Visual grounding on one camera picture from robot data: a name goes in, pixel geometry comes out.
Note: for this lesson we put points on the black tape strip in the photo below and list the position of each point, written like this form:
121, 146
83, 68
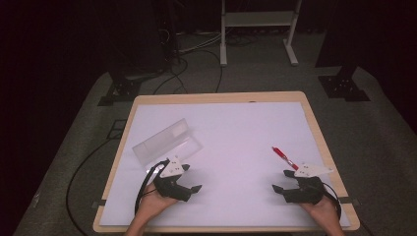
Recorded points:
348, 200
98, 203

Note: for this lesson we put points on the wooden table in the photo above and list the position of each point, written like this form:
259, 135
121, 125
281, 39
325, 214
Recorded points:
213, 97

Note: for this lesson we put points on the black stand base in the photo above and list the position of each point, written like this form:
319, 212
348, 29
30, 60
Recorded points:
342, 87
123, 90

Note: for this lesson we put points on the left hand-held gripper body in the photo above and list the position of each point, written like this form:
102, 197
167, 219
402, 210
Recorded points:
170, 188

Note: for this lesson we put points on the person's right hand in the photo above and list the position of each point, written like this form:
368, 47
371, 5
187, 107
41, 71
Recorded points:
323, 209

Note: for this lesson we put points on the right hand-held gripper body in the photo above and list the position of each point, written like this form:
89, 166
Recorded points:
306, 191

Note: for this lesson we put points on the clear plastic pencil case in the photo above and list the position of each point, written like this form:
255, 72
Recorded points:
164, 144

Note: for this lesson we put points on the white metal stand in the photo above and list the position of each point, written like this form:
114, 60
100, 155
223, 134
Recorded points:
259, 19

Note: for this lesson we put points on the person's left hand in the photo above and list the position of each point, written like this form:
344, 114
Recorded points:
152, 205

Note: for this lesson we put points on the red pen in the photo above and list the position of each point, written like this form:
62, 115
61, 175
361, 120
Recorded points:
280, 153

